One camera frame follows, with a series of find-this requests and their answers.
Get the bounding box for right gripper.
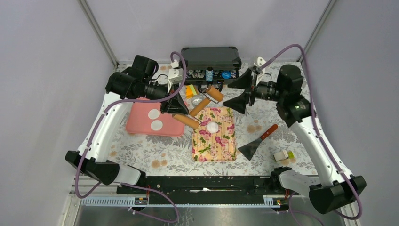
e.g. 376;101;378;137
223;67;286;114

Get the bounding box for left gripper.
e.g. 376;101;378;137
143;79;189;114

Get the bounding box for wooden double-ended rolling pin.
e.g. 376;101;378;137
172;85;224;129

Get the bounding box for white dough ball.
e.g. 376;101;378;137
206;122;219;134

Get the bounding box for floral yellow tray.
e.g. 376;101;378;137
192;107;237;162

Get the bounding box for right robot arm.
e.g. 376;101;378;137
223;58;367;214

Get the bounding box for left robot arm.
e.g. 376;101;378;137
65;52;189;194

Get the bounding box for white dough wrapper upper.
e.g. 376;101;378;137
148;109;160;120

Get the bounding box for white dough wrapper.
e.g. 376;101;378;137
150;120;163;131
148;109;160;120

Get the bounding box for white dough wrapper lower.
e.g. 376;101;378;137
150;120;163;131

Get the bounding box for orange green sticky notes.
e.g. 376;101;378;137
186;85;198;98

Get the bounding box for blue small blind button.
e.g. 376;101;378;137
221;70;231;79

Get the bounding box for pink plastic tray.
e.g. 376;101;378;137
126;102;185;137

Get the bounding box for blue white chip stack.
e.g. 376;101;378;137
205;67;214;83

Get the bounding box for black poker chip case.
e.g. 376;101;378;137
179;47;243;91

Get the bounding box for white green eraser block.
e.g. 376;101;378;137
273;150;295;161

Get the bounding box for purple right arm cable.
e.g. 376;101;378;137
257;43;364;226

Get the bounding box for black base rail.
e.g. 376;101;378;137
116;176;292;205

